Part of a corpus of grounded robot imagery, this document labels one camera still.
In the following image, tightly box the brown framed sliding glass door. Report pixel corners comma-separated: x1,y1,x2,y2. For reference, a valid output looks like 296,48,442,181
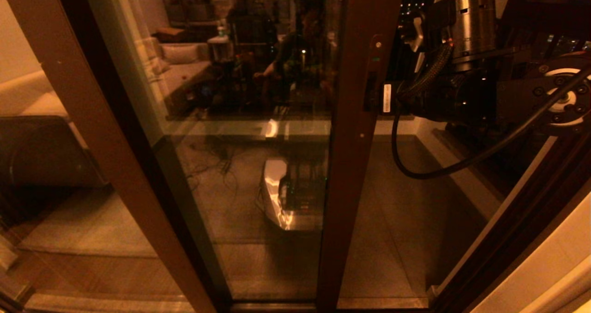
83,0,407,313

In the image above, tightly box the dark brown door jamb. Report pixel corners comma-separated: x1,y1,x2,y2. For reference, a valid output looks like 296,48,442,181
427,133,591,313

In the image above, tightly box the black braided cable bundle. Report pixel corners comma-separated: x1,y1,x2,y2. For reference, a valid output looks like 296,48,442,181
399,43,455,99

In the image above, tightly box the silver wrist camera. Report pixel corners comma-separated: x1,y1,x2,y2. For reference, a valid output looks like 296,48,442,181
409,15,428,53

